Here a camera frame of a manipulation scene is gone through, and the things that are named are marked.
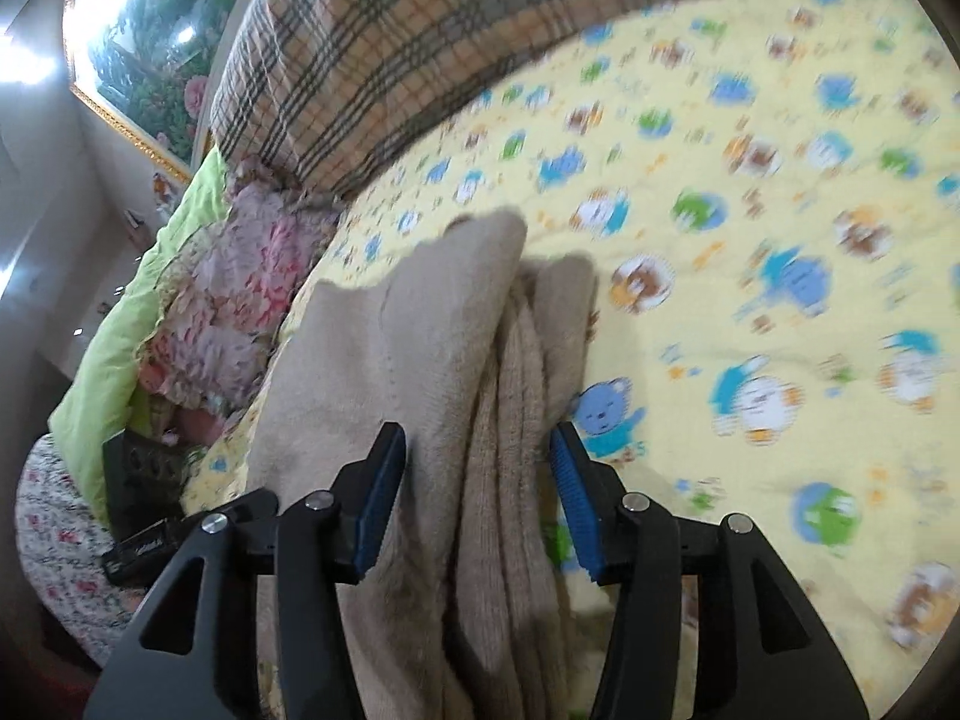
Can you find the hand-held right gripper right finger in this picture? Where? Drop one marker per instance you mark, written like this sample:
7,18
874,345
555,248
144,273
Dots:
574,495

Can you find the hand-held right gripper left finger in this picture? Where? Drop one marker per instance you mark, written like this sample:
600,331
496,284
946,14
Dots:
379,495

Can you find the beige knit sweater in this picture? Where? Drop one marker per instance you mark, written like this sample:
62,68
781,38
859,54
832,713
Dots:
450,360

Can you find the floral print clothing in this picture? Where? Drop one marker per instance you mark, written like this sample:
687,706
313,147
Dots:
60,540

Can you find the green quilt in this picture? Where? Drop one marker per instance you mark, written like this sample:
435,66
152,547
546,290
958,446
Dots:
112,360

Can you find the pink ruffled floral cloth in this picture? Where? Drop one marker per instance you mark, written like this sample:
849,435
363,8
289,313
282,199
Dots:
232,285

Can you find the yellow bear-printed bed sheet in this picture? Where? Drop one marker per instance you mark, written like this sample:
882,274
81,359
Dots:
750,255

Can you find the gold-framed landscape painting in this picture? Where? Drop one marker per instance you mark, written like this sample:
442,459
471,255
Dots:
142,37

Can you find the plaid blanket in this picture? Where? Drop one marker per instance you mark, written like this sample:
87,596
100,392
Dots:
420,37

